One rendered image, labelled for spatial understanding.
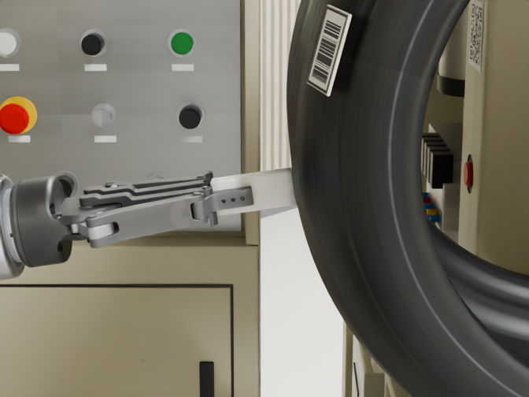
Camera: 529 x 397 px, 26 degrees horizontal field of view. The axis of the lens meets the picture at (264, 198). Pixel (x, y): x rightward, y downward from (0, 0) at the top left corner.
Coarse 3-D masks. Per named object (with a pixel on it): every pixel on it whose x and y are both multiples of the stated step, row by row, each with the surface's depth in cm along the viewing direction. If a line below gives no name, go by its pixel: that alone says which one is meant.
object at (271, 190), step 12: (216, 180) 96; (228, 180) 96; (240, 180) 96; (252, 180) 96; (264, 180) 96; (276, 180) 96; (288, 180) 96; (264, 192) 96; (276, 192) 96; (288, 192) 96; (264, 204) 96; (276, 204) 96; (288, 204) 96
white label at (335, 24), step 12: (336, 12) 82; (324, 24) 84; (336, 24) 82; (348, 24) 81; (324, 36) 84; (336, 36) 82; (324, 48) 83; (336, 48) 82; (324, 60) 83; (336, 60) 81; (312, 72) 85; (324, 72) 83; (312, 84) 84; (324, 84) 83
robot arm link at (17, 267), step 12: (0, 180) 96; (0, 192) 95; (0, 204) 94; (0, 216) 94; (0, 228) 94; (0, 240) 94; (12, 240) 95; (0, 252) 94; (12, 252) 95; (0, 264) 94; (12, 264) 95; (0, 276) 96; (12, 276) 97
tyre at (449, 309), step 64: (320, 0) 86; (384, 0) 81; (448, 0) 80; (384, 64) 82; (320, 128) 85; (384, 128) 83; (320, 192) 87; (384, 192) 84; (320, 256) 89; (384, 256) 85; (448, 256) 115; (384, 320) 88; (448, 320) 86; (512, 320) 116; (448, 384) 88; (512, 384) 88
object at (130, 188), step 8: (208, 176) 97; (128, 184) 99; (168, 184) 99; (176, 184) 98; (184, 184) 98; (192, 184) 98; (200, 184) 98; (208, 184) 98; (88, 192) 98; (96, 192) 98; (104, 192) 98; (112, 192) 98; (120, 192) 98; (136, 192) 98; (144, 192) 98; (152, 192) 98; (160, 192) 98
